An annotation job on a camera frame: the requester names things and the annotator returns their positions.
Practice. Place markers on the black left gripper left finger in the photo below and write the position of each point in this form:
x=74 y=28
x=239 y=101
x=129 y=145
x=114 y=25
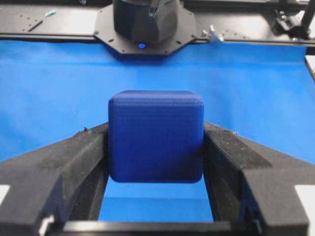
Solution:
x=65 y=180

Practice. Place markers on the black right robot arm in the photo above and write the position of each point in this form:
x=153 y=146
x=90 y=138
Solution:
x=148 y=21

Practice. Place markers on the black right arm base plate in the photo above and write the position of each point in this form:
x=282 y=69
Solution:
x=185 y=34

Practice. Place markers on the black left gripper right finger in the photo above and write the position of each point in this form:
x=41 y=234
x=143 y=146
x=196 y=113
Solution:
x=249 y=183

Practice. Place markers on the blue block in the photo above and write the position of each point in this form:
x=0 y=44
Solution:
x=155 y=136

